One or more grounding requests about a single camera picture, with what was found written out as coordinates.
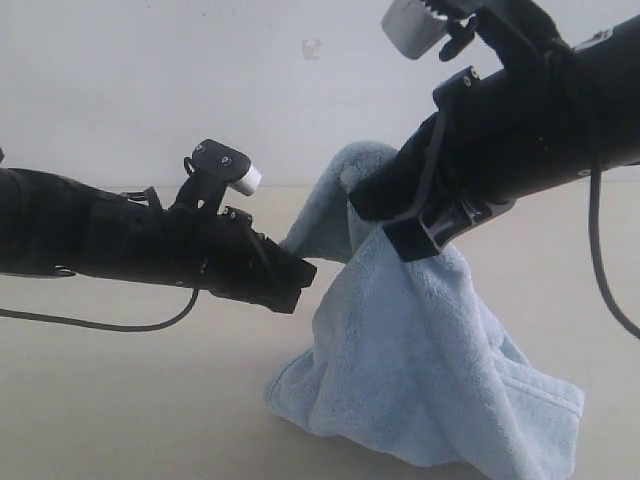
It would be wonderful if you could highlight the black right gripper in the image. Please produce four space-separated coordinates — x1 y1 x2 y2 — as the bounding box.
348 67 545 262

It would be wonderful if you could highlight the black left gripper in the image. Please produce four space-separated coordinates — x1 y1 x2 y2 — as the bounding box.
144 184 317 314

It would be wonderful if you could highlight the light blue terry towel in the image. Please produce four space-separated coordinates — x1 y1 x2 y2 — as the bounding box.
263 141 585 479

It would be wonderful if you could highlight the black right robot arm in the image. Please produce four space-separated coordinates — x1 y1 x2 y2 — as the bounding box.
349 11 639 261

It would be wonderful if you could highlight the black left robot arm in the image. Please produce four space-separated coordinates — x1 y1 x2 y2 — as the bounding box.
1 168 316 314

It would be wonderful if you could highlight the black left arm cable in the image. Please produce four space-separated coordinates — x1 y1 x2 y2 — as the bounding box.
0 287 200 333

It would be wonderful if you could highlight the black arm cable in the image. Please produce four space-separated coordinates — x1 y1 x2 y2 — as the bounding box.
587 149 640 341
0 287 200 333

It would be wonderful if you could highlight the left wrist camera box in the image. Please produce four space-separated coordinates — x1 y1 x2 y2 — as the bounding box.
186 139 262 197

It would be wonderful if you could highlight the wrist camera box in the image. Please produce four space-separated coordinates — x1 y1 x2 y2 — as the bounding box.
186 139 262 197
380 0 478 62

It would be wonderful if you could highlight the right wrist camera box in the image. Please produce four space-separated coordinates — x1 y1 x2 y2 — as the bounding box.
380 0 478 62

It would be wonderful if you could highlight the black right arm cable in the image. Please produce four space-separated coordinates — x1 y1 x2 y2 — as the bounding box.
587 149 640 341

